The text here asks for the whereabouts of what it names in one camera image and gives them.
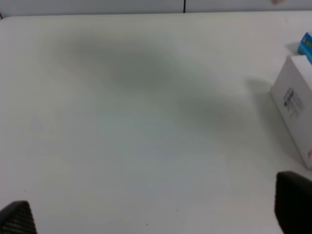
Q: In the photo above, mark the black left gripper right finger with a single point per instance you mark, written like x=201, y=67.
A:
x=293, y=203

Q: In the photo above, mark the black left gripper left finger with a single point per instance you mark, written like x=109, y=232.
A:
x=17, y=218

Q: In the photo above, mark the white cardboard box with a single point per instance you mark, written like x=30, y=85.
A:
x=292, y=94

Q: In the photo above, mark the blue green toothpaste box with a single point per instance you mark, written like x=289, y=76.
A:
x=305, y=46

